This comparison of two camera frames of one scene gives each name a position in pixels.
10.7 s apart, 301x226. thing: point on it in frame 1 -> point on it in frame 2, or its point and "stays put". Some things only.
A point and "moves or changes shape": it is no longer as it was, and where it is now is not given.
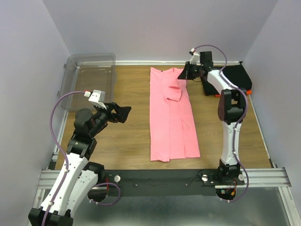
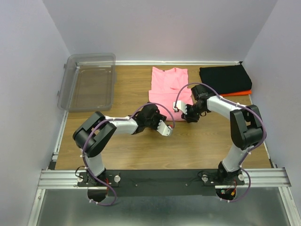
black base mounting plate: (161, 182) stays put
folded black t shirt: (237, 75) stays put
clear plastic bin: (86, 72) stays put
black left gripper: (122, 112) -> (158, 117)
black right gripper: (185, 74) -> (190, 118)
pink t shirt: (173, 131) moves or changes shape
